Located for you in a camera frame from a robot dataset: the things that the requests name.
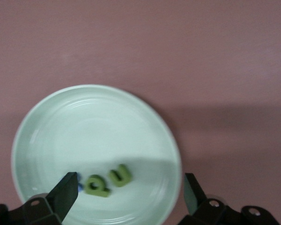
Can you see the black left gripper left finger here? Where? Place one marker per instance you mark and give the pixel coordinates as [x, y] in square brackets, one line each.
[61, 199]

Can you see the green letter p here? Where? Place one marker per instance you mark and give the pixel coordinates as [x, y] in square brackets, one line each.
[96, 188]

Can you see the blue letter x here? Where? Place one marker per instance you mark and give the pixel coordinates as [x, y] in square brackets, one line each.
[80, 187]

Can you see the green plate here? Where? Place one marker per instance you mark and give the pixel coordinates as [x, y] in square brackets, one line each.
[96, 131]

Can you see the green letter u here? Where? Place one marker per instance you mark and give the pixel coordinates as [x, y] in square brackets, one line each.
[121, 179]

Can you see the brown table cover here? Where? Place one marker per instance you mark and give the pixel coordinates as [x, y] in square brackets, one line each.
[140, 35]

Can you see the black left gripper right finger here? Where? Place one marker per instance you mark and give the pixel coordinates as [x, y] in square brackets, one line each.
[201, 208]

